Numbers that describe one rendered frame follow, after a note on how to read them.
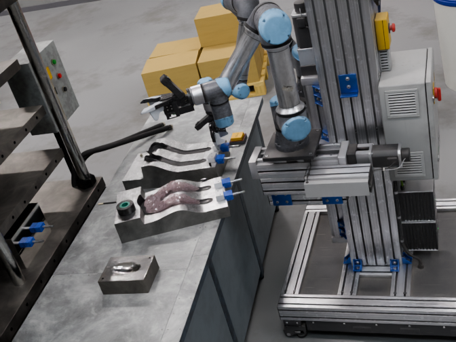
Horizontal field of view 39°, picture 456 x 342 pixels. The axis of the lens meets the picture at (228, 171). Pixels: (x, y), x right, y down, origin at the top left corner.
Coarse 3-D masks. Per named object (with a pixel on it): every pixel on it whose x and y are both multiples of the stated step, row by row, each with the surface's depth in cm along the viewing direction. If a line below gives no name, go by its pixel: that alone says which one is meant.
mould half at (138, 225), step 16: (128, 192) 304; (144, 192) 307; (176, 192) 297; (192, 192) 298; (208, 192) 298; (176, 208) 285; (192, 208) 287; (208, 208) 287; (224, 208) 285; (128, 224) 285; (144, 224) 286; (160, 224) 287; (176, 224) 287; (192, 224) 288; (128, 240) 289
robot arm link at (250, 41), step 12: (252, 12) 246; (252, 24) 248; (252, 36) 250; (240, 48) 253; (252, 48) 253; (228, 60) 258; (240, 60) 254; (228, 72) 257; (240, 72) 257; (228, 96) 262
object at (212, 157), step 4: (208, 156) 314; (212, 156) 313; (216, 156) 314; (220, 156) 314; (224, 156) 314; (208, 160) 313; (212, 160) 313; (216, 160) 313; (220, 160) 312; (224, 160) 313
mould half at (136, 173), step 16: (176, 144) 335; (192, 144) 336; (208, 144) 330; (176, 160) 323; (128, 176) 327; (144, 176) 321; (160, 176) 319; (176, 176) 317; (192, 176) 315; (208, 176) 313
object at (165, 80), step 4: (164, 76) 243; (160, 80) 243; (164, 80) 243; (168, 80) 243; (164, 84) 243; (168, 84) 243; (172, 84) 244; (168, 88) 244; (172, 88) 244; (176, 88) 244; (172, 92) 245; (176, 92) 245; (180, 92) 245; (176, 96) 246; (180, 96) 246; (184, 96) 246
